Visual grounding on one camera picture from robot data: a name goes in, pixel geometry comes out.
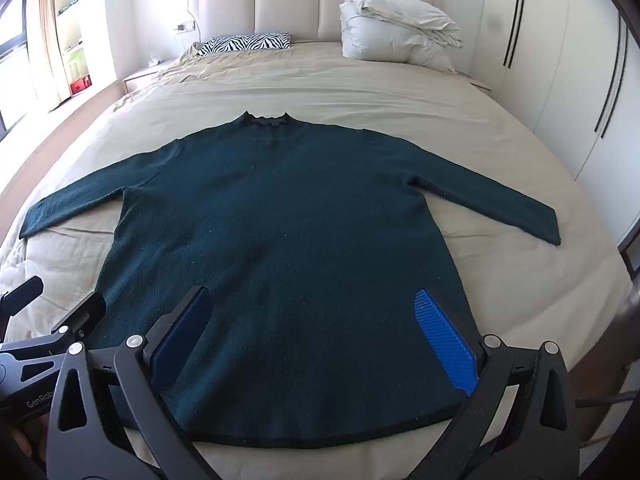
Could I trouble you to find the black wardrobe door handles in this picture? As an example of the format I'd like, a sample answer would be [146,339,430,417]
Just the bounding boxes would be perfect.
[594,15,629,140]
[502,0,528,69]

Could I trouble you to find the zebra print pillow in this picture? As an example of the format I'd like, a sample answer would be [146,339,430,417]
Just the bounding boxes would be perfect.
[196,32,293,56]

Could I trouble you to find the window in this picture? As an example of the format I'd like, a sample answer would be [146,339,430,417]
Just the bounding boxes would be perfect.
[0,0,32,133]

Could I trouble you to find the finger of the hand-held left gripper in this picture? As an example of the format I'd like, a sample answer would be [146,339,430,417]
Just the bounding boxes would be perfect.
[0,276,45,312]
[30,291,107,361]

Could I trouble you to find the beige padded headboard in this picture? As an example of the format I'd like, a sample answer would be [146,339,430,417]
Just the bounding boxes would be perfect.
[188,0,443,44]

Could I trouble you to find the white wall shelf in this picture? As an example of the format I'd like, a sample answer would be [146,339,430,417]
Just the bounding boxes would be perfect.
[54,0,127,97]

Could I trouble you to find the white wardrobe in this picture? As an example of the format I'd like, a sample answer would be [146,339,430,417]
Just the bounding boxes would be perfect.
[479,0,640,248]

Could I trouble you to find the folded white duvet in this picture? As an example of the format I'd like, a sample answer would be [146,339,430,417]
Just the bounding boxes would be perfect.
[339,0,464,72]

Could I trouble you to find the beige curtain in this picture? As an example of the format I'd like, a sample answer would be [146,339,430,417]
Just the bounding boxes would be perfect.
[24,0,72,112]

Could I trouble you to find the white charging cable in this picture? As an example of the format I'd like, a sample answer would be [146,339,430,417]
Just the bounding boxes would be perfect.
[175,2,202,48]

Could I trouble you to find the bed with beige sheet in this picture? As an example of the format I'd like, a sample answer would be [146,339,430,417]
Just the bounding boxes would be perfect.
[0,39,637,480]

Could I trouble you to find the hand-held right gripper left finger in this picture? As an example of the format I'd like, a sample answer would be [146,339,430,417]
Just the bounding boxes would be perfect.
[47,286,222,480]

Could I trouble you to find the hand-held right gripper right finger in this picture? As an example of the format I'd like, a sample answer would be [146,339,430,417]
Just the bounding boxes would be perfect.
[410,287,583,480]

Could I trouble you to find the white nightstand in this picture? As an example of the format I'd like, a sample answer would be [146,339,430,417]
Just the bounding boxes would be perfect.
[122,62,172,94]

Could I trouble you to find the dark green sweater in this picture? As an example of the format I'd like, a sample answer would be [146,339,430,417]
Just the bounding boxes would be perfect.
[20,110,561,449]

